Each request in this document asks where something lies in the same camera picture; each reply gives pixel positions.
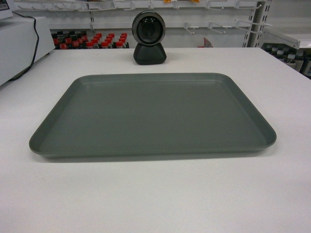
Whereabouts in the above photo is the black barcode scanner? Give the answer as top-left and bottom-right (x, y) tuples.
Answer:
(132, 10), (167, 65)

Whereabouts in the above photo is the black power cord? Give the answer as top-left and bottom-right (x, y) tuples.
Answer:
(9, 11), (41, 82)

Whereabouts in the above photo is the grey rectangular serving tray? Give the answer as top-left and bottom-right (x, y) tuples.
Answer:
(29, 73), (276, 159)

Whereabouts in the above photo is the white cash register box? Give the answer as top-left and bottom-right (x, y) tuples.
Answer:
(0, 15), (54, 85)

